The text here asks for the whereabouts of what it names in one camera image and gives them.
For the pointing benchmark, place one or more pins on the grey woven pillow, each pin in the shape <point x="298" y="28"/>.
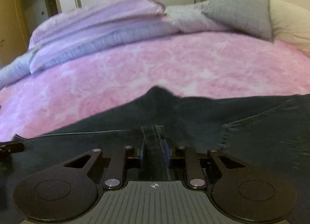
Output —
<point x="242" y="11"/>

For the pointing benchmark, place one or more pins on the pink rose fleece blanket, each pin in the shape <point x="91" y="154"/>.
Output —
<point x="169" y="69"/>

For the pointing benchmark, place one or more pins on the pale lilac pillow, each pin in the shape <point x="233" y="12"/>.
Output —
<point x="193" y="18"/>

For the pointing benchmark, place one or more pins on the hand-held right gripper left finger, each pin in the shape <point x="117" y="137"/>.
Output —
<point x="143" y="151"/>

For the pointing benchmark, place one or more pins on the cream pillow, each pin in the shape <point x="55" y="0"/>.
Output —
<point x="290" y="25"/>

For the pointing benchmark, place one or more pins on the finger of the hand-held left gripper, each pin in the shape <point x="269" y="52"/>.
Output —
<point x="12" y="148"/>

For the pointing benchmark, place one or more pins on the folded lilac duvet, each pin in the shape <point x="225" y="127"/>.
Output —
<point x="96" y="30"/>

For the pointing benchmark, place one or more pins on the dark denim pants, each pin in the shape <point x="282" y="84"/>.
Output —
<point x="218" y="122"/>

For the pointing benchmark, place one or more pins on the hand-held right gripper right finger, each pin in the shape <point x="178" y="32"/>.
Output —
<point x="166" y="151"/>

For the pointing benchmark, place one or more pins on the wooden cabinet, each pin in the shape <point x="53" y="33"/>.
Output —
<point x="12" y="20"/>

